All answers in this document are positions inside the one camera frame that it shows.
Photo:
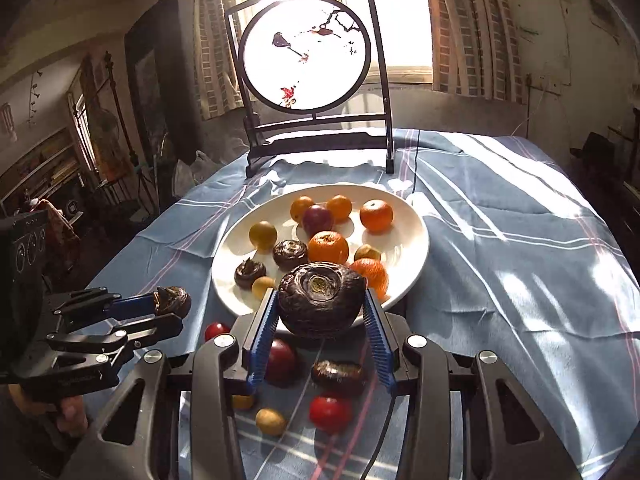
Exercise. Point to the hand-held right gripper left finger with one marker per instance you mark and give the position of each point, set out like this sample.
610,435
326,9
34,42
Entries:
260,340

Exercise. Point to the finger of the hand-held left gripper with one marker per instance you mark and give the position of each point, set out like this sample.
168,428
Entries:
135,303
150,329

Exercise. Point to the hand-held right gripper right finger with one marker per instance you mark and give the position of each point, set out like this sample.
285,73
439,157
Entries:
379,340

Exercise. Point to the dark red plum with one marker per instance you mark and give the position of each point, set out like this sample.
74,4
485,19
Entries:
317,219
285,365

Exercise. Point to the dark brown water chestnut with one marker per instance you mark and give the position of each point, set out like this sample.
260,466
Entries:
290,253
175,302
339,376
320,305
250,273

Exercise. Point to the red cherry tomato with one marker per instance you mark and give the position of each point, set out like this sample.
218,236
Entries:
216,330
330,413

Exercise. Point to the yellow-green round fruit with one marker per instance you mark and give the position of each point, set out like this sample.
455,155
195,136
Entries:
263,286
368,252
263,234
270,421

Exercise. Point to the small tangerine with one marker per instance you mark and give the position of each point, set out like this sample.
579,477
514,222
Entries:
301,207
243,401
339,207

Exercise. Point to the orange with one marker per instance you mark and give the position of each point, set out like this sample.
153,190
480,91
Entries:
328,247
372,275
376,215

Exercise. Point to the white oval plate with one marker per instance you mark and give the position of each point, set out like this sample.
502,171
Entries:
400,260

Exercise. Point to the person's left hand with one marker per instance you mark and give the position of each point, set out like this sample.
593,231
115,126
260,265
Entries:
72,415

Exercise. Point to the red patterned cloth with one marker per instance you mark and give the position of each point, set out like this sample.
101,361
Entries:
57,230

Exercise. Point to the wooden bookshelf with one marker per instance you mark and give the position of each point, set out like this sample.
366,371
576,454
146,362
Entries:
45,165

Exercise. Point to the blue striped tablecloth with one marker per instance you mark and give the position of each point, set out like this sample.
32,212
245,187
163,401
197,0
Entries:
500,260

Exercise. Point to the clear plastic bag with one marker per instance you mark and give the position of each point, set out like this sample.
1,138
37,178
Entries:
200,165

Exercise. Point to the standing fan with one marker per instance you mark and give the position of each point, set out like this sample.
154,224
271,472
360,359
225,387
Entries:
107,130

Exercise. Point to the checked curtain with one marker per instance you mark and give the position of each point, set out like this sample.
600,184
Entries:
470,35
215,60

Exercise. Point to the dark hat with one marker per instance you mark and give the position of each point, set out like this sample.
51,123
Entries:
595,152

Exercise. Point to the round painted table screen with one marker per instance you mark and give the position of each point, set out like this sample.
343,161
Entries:
300,25

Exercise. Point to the bright window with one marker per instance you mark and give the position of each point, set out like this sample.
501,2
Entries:
400,20

